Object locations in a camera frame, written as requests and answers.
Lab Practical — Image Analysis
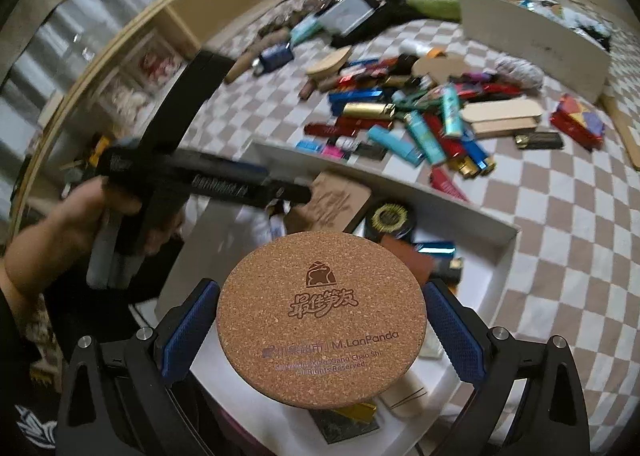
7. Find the cardboard tube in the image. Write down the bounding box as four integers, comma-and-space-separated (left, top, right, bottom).
223, 50, 262, 85

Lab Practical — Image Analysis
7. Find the carved wooden block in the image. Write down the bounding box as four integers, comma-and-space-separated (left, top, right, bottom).
284, 170, 374, 237

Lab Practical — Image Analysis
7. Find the clear plastic lidded box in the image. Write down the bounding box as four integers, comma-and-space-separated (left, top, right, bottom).
324, 0, 376, 36

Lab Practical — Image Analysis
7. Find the framed picture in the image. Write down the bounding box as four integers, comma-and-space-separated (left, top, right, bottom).
91, 30, 189, 127

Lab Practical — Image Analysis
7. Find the grey knitted scrunchie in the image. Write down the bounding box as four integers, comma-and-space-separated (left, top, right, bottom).
494, 55, 546, 95

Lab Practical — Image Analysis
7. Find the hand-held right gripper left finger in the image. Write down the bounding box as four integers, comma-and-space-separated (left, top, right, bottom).
55, 278, 221, 456

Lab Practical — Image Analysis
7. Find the light wooden plank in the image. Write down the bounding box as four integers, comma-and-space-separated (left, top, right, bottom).
461, 98, 544, 140

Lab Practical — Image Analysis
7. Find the wooden paddle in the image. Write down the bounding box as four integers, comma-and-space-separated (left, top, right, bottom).
602, 94, 640, 170

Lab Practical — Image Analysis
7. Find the curved wooden piece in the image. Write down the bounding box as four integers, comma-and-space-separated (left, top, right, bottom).
305, 46, 354, 77

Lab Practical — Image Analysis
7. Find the oval wooden board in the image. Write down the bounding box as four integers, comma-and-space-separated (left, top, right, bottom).
410, 55, 469, 87

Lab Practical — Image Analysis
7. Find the white cardboard tray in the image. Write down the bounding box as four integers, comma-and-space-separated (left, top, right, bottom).
155, 141, 521, 456

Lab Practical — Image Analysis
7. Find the round cork coaster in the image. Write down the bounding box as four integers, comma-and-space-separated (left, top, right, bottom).
215, 230, 429, 410

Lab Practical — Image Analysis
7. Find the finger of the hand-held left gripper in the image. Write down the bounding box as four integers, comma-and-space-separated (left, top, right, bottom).
187, 171, 312, 211
197, 152, 273, 177

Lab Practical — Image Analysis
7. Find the teal packet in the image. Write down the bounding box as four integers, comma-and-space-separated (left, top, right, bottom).
289, 15, 322, 47

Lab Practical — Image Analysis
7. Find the person's black clothing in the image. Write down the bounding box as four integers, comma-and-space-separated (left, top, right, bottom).
0, 286, 63, 456

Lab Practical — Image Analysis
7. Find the red patterned box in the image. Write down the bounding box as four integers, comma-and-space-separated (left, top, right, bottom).
549, 94, 607, 151

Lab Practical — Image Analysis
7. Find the pile of lighters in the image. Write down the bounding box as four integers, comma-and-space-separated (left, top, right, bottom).
295, 56, 566, 201

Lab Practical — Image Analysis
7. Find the black cloth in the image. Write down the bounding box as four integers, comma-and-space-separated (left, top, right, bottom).
329, 0, 417, 50

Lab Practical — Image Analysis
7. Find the checkered bed sheet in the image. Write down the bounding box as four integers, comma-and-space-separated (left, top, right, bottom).
190, 16, 640, 437

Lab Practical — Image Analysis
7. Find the person's left hand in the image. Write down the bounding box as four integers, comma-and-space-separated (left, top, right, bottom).
29, 177, 187, 287

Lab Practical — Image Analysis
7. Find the brown leather sleeve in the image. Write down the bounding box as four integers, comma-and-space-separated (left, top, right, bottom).
381, 235, 437, 287

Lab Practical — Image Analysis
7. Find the wooden bedside shelf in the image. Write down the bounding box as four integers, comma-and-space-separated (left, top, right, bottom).
10, 0, 321, 237

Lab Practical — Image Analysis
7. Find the white shoe box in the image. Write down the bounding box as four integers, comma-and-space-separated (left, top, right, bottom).
458, 0, 614, 105

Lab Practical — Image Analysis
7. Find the black round tin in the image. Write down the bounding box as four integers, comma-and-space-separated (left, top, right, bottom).
363, 199, 417, 243

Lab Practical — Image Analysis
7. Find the grey curtain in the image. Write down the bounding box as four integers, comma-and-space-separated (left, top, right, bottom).
0, 0, 167, 177

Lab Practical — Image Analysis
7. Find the person's left forearm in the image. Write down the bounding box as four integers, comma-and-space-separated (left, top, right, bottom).
0, 243, 53, 319

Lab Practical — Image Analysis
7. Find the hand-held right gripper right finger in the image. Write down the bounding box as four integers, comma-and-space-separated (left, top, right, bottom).
422, 281, 593, 456

